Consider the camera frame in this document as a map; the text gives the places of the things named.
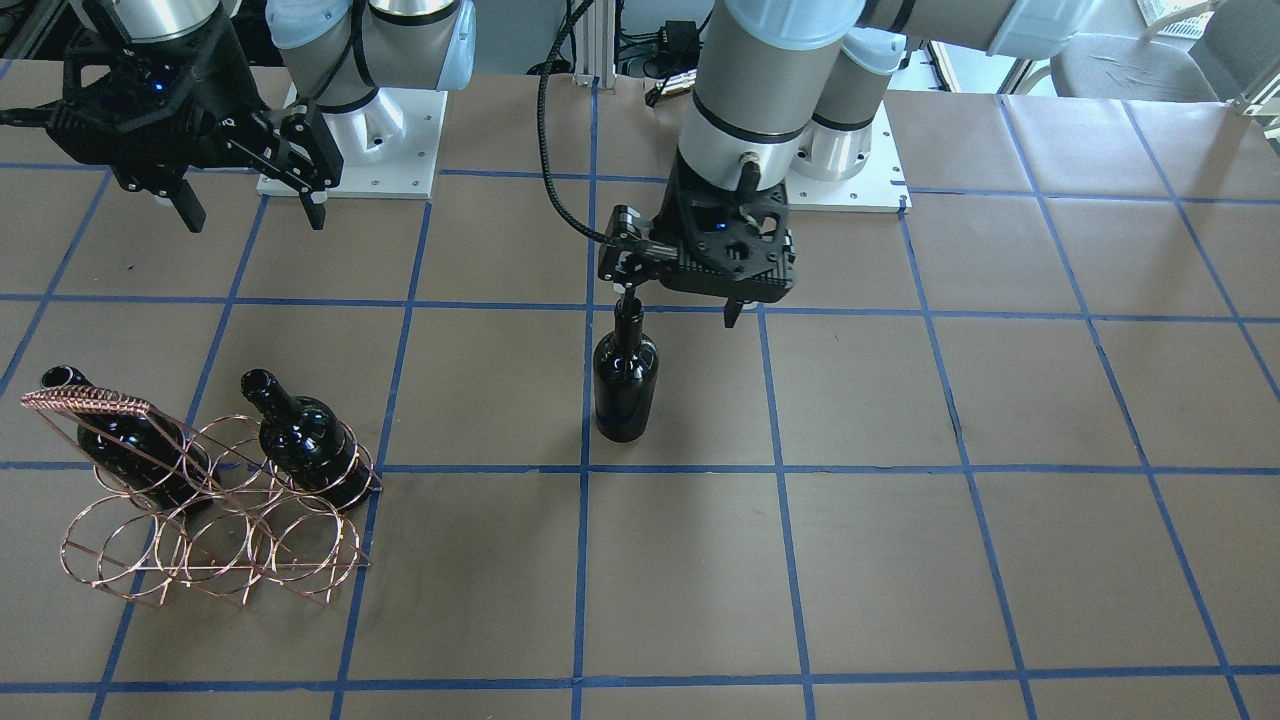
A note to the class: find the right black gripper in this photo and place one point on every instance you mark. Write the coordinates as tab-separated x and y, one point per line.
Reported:
232	92

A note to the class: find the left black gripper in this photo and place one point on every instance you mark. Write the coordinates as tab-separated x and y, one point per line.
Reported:
628	228

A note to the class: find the dark wine bottle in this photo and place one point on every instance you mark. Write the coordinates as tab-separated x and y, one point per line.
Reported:
625	365
304	440

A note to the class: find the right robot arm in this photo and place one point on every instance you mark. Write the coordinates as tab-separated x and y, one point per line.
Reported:
339	53

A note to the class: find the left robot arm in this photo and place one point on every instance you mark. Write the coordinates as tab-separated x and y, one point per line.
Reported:
784	89

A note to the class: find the dark wine bottle in basket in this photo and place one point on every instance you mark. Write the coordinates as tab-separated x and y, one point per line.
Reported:
304	440

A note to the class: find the black power adapter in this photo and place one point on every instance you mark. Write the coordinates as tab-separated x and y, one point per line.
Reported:
679	38

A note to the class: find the grey office chair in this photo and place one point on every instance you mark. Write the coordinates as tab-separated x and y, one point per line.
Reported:
1234	60

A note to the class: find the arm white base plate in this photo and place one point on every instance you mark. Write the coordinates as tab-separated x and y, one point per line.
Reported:
391	146
850	185

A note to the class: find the aluminium frame post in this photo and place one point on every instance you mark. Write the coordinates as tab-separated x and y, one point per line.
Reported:
595	31

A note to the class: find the copper wire wine basket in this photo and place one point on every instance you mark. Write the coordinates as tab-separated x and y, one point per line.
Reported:
219	520

